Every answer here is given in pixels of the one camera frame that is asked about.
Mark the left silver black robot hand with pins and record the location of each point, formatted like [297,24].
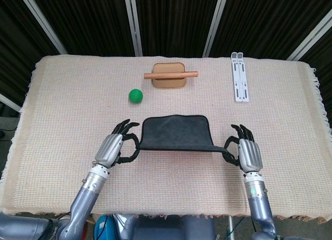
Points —
[109,150]

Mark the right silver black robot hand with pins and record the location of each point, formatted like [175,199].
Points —
[250,154]

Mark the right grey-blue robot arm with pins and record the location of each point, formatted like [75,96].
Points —
[259,206]

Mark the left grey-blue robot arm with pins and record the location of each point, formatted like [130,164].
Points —
[85,196]

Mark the beige woven tablecloth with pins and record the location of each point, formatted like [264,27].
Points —
[64,133]

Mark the white folding stand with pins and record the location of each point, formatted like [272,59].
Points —
[239,98]

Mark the green ball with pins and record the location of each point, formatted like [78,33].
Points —
[135,96]

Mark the thin white stand leg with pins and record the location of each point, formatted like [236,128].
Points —
[230,228]

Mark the blue plastic device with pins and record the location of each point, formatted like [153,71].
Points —
[103,227]

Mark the wooden rolling pin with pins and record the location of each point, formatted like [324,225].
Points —
[160,76]

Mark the dark blue robot torso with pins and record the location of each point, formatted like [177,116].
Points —
[168,229]

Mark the tan square box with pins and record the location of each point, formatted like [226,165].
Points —
[166,67]

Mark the dark pleated curtain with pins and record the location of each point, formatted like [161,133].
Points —
[176,22]

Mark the white partition post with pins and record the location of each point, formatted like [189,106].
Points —
[42,22]
[133,22]
[216,22]
[9,102]
[308,41]

